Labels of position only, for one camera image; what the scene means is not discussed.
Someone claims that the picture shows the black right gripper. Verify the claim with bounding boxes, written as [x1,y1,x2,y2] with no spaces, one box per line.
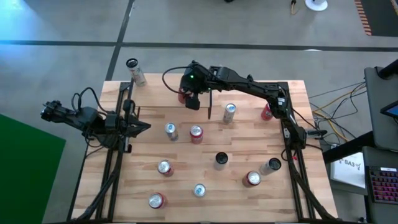
[180,60,214,111]

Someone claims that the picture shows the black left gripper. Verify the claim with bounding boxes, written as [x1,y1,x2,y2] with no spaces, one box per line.
[104,113,152,141]

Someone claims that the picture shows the orange Fanta can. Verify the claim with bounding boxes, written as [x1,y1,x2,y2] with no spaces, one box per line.
[189,124,204,145]
[260,103,274,121]

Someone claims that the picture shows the silver blue Red Bull can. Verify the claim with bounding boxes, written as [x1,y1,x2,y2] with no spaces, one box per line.
[193,183,207,198]
[164,122,180,142]
[222,103,237,124]

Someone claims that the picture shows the white Celsius can black lid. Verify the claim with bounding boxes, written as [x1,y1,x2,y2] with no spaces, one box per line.
[259,157,282,176]
[126,58,147,87]
[213,151,229,171]

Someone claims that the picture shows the wooden shelf black metal legs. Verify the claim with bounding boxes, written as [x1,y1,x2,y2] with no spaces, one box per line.
[129,73,216,121]

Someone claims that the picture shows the red soda can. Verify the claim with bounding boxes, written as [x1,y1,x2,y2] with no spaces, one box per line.
[148,192,168,210]
[242,170,262,189]
[157,159,175,178]

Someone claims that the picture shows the green floor mat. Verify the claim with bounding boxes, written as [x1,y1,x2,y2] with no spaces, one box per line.
[0,113,67,224]

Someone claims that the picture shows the black power connector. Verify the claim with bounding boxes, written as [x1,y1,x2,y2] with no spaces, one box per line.
[307,129,328,138]

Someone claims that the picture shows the white round stand base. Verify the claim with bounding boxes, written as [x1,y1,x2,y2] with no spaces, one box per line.
[304,0,328,12]

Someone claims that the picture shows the black desk beam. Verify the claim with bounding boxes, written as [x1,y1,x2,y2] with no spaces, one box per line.
[322,130,376,164]

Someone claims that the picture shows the white SA3 sign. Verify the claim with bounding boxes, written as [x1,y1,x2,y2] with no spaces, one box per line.
[329,151,367,190]

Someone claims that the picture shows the large lit computer monitor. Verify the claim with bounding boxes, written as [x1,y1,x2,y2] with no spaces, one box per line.
[379,100,398,119]

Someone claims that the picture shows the black mat striped edge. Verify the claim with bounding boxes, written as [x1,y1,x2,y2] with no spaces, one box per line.
[353,0,398,37]

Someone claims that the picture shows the black backlit keyboard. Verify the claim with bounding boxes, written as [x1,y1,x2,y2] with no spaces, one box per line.
[366,166,398,205]

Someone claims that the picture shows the black camera cable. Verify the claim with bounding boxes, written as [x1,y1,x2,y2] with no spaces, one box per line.
[70,86,108,116]
[161,65,190,96]

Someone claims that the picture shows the yellow floor cable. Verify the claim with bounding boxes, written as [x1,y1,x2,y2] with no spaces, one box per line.
[310,82,368,142]

